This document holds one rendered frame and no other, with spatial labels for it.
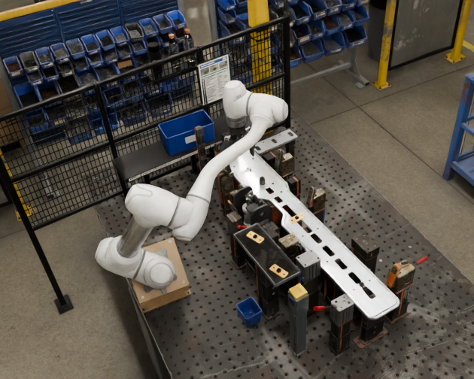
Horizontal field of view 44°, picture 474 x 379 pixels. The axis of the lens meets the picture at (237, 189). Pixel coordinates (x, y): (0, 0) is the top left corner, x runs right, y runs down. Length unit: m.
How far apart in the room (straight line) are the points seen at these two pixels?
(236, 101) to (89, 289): 2.21
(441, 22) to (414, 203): 2.10
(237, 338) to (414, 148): 2.78
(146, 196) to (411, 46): 4.12
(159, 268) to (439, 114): 3.51
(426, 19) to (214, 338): 3.95
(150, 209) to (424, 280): 1.62
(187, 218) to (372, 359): 1.19
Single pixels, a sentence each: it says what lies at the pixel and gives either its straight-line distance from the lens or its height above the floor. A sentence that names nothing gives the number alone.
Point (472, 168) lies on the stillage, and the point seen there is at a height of 0.17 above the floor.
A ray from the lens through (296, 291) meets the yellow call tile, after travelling 2.59.
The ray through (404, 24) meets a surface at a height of 0.59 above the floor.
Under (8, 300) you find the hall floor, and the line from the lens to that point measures 4.45.
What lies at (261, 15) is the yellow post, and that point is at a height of 1.60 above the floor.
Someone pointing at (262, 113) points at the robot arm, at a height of 1.80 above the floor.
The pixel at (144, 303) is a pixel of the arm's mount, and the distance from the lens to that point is 3.13.
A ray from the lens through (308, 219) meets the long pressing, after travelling 3.10.
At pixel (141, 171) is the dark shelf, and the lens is 3.45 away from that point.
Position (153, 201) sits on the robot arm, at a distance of 2.30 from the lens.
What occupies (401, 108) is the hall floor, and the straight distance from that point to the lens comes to 5.67.
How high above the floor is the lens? 3.23
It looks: 43 degrees down
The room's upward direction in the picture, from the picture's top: 5 degrees counter-clockwise
